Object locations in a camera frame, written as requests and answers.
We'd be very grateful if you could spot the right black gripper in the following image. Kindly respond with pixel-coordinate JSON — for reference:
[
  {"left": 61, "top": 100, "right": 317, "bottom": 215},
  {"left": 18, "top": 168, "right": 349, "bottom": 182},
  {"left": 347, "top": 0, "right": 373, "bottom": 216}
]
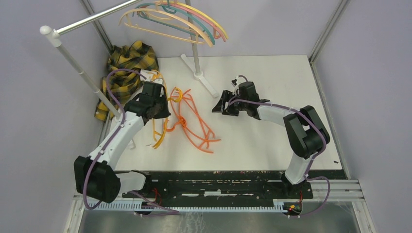
[{"left": 212, "top": 90, "right": 248, "bottom": 117}]

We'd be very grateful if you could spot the pink wire hanger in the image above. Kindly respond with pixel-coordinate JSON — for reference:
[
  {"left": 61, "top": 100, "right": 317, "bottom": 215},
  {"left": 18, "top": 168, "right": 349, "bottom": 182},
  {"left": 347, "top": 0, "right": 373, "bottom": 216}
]
[{"left": 154, "top": 0, "right": 229, "bottom": 45}]

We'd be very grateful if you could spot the teal wire hanger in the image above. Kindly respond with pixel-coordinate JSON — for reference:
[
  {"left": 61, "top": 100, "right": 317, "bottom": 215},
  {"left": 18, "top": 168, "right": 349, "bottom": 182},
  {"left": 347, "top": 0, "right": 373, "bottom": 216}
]
[{"left": 131, "top": 0, "right": 227, "bottom": 47}]

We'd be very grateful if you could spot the yellow plastic hanger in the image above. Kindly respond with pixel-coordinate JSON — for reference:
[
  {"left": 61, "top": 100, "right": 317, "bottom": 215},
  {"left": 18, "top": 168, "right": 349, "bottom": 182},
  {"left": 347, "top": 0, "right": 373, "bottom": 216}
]
[{"left": 151, "top": 0, "right": 229, "bottom": 44}]

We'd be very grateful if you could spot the amber plastic hanger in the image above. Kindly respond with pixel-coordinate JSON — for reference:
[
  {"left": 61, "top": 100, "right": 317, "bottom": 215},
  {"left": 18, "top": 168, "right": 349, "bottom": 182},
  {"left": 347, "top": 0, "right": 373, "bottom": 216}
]
[{"left": 141, "top": 69, "right": 168, "bottom": 149}]

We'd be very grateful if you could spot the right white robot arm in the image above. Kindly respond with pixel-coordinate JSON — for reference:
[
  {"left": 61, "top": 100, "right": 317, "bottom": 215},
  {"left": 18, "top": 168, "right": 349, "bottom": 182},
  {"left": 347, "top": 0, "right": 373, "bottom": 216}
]
[{"left": 212, "top": 79, "right": 330, "bottom": 198}]

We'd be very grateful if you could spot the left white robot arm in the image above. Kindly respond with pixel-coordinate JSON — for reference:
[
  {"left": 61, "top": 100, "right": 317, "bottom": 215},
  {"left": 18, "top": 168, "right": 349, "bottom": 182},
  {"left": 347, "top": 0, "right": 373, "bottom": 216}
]
[{"left": 74, "top": 81, "right": 170, "bottom": 203}]

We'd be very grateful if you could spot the orange plastic hanger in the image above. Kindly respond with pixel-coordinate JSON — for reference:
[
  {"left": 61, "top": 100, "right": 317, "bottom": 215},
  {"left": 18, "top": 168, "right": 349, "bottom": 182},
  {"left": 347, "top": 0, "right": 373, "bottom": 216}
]
[{"left": 166, "top": 87, "right": 220, "bottom": 154}]

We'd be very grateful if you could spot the yellow plaid cloth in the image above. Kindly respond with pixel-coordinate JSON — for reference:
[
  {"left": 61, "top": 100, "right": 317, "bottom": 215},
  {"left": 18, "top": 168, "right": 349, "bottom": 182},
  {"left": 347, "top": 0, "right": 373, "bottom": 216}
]
[{"left": 100, "top": 40, "right": 159, "bottom": 109}]

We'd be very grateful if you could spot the white clothes rack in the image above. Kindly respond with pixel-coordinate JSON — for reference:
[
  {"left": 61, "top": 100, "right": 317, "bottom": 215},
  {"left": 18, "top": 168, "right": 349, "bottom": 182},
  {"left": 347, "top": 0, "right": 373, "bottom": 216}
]
[{"left": 39, "top": 0, "right": 218, "bottom": 117}]

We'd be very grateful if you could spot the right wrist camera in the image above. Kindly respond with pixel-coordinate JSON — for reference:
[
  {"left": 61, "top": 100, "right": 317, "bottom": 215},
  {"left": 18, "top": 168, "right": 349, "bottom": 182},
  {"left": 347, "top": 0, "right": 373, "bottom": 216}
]
[{"left": 231, "top": 75, "right": 248, "bottom": 87}]

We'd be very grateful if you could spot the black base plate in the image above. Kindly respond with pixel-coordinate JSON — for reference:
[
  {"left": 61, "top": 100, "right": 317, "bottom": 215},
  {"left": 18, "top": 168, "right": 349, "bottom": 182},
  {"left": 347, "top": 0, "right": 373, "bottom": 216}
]
[{"left": 111, "top": 169, "right": 348, "bottom": 208}]

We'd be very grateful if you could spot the white cable duct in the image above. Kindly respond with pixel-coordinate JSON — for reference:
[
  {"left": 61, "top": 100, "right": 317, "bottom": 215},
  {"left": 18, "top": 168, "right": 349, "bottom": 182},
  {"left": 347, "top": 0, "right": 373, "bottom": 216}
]
[{"left": 85, "top": 199, "right": 303, "bottom": 213}]

